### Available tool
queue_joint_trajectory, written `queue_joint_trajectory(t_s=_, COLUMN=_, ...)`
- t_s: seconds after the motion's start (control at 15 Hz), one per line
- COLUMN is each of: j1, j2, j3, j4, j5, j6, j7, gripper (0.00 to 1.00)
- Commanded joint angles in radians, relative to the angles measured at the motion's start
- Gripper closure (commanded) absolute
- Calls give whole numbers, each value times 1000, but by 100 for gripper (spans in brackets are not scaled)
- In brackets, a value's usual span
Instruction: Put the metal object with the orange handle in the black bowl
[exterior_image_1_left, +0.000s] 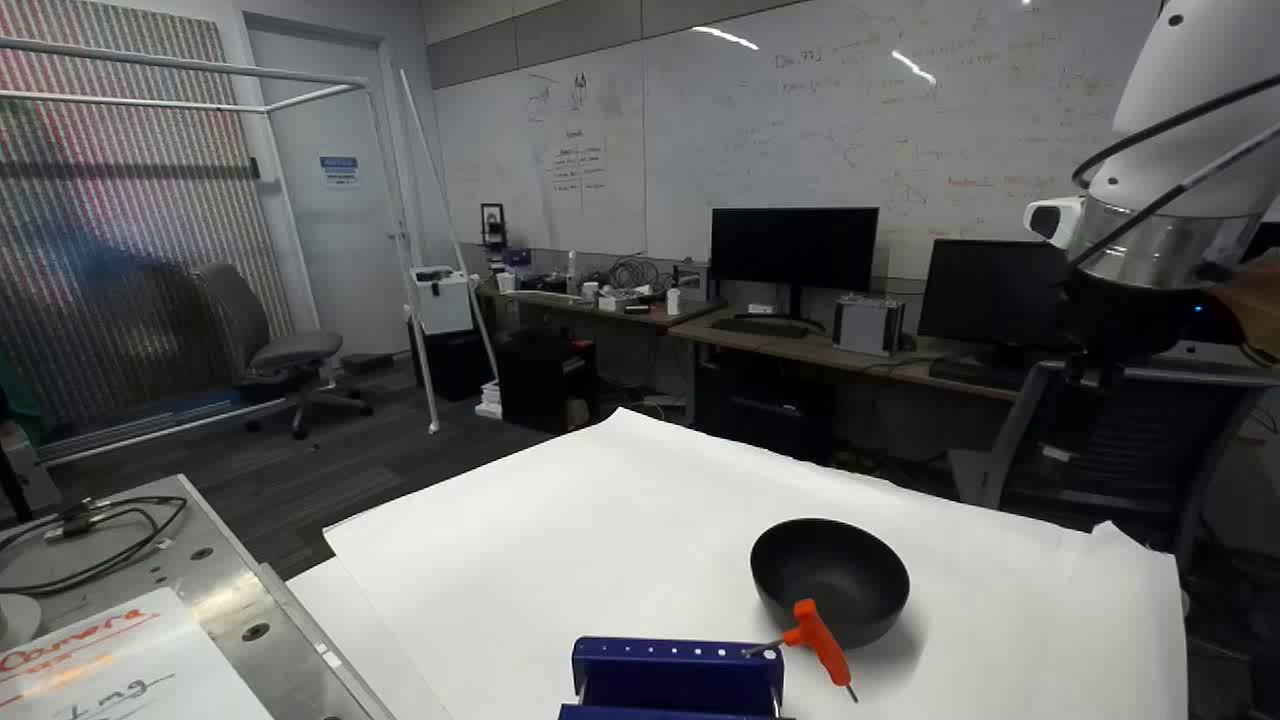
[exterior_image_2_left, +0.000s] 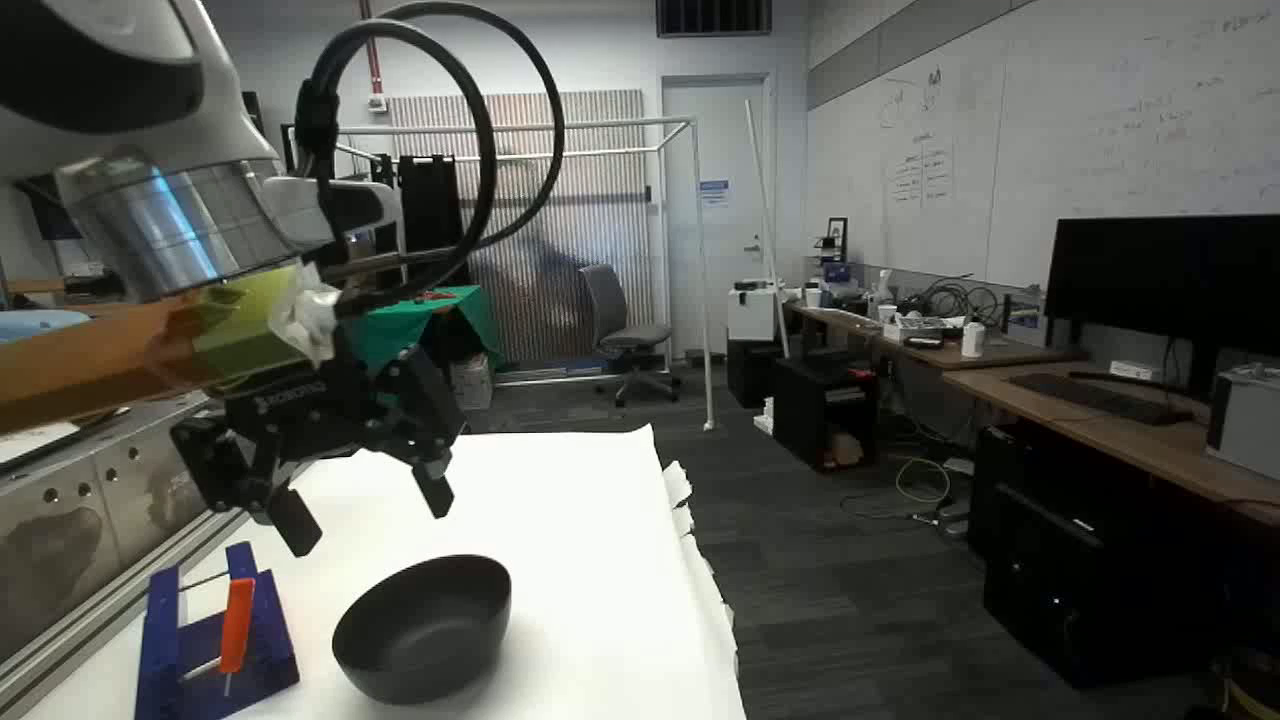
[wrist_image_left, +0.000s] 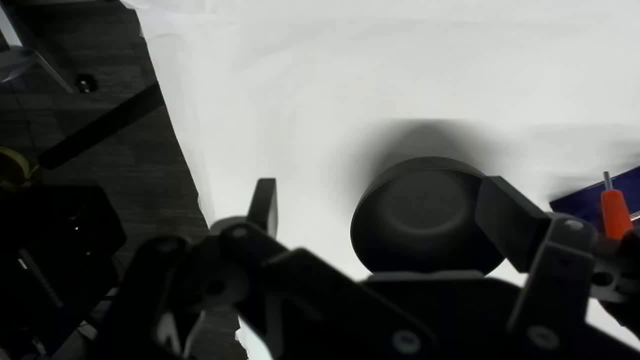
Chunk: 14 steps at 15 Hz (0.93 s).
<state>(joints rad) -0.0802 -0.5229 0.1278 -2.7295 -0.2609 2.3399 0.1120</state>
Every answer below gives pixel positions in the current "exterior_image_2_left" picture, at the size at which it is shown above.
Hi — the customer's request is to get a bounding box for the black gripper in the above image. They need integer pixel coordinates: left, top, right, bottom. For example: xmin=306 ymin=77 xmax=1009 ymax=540
xmin=171 ymin=348 xmax=462 ymax=557

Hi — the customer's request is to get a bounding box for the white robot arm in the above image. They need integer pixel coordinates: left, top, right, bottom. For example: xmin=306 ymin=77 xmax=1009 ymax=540
xmin=0 ymin=0 xmax=461 ymax=551

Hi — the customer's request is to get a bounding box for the black bowl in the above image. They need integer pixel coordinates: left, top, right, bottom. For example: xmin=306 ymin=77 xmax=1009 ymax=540
xmin=330 ymin=557 xmax=510 ymax=703

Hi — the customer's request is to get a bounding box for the blue plastic rack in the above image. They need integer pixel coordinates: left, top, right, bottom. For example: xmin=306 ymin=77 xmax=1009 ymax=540
xmin=132 ymin=545 xmax=298 ymax=720

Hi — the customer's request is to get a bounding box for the grey office chair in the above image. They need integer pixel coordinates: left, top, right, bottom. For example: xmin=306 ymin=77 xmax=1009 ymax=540
xmin=580 ymin=264 xmax=683 ymax=407

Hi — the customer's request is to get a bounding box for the black cabinet under desk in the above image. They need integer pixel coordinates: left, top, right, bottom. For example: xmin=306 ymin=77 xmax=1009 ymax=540
xmin=773 ymin=353 xmax=879 ymax=472

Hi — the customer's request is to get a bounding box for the white door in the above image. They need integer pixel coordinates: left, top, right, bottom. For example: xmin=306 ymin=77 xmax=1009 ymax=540
xmin=663 ymin=77 xmax=768 ymax=356

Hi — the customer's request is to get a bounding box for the black keyboard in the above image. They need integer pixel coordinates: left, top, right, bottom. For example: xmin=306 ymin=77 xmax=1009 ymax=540
xmin=1009 ymin=373 xmax=1193 ymax=422

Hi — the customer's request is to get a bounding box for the wooden desk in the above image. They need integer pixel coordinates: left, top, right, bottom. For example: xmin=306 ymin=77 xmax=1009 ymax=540
xmin=798 ymin=307 xmax=1280 ymax=533

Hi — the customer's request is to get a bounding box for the black computer monitor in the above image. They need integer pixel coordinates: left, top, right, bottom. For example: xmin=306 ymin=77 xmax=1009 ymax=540
xmin=1043 ymin=216 xmax=1280 ymax=356

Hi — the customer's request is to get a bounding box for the white box on desk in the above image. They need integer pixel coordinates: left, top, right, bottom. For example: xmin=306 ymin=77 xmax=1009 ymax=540
xmin=1209 ymin=365 xmax=1280 ymax=478

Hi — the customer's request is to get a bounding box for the wrist camera with green mount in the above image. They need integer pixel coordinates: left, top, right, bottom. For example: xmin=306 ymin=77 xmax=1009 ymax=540
xmin=193 ymin=264 xmax=504 ymax=380

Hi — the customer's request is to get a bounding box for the metal base plate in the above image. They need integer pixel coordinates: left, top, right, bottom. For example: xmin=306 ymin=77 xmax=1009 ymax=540
xmin=0 ymin=396 xmax=234 ymax=717

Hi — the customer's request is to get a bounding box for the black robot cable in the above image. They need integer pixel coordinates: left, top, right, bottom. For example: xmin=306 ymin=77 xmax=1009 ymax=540
xmin=291 ymin=0 xmax=567 ymax=300

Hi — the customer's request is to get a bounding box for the white pipe frame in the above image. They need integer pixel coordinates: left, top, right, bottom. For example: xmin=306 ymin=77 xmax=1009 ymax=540
xmin=337 ymin=114 xmax=714 ymax=432

